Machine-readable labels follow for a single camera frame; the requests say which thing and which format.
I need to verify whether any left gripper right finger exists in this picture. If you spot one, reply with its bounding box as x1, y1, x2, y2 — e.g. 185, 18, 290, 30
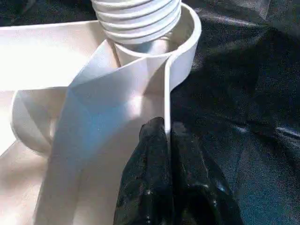
171, 121, 244, 225

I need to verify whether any white plastic table leg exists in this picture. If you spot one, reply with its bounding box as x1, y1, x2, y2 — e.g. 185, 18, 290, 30
91, 0, 182, 45

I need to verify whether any white plastic table top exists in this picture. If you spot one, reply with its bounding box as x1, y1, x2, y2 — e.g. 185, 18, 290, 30
0, 2, 202, 225

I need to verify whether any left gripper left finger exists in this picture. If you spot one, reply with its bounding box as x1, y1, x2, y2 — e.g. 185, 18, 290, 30
112, 117, 174, 225

